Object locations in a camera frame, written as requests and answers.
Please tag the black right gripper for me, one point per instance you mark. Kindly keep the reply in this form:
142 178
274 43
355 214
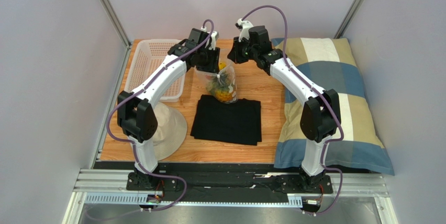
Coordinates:
236 55

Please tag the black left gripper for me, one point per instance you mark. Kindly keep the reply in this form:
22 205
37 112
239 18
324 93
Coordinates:
213 67

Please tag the fake pineapple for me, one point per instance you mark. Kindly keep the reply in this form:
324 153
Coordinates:
222 87

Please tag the clear zip top bag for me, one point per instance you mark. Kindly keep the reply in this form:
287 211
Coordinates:
202 75

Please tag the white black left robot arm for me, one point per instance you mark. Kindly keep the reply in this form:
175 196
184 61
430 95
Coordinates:
136 109

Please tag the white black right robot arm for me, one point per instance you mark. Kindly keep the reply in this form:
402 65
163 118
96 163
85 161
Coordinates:
321 109

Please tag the fake yellow fruit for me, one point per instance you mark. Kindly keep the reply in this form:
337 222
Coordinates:
221 65

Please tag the white plastic basket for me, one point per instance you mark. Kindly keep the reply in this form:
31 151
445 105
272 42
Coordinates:
148 56

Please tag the folded black cloth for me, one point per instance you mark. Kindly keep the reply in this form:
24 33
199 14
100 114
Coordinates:
238 123

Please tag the beige bucket hat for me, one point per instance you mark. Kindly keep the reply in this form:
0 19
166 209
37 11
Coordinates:
170 133

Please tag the blue beige checked pillow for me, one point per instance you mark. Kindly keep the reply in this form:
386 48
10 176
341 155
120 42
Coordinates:
330 64

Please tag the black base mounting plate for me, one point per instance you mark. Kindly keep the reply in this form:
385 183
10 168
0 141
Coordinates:
228 182

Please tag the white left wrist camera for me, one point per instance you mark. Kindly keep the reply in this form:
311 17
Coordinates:
211 43

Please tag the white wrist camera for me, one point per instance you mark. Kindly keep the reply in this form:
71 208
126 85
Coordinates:
211 43
244 26

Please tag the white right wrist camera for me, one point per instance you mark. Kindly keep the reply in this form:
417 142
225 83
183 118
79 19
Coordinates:
244 26

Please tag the aluminium frame rail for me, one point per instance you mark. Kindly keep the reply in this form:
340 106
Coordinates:
109 187

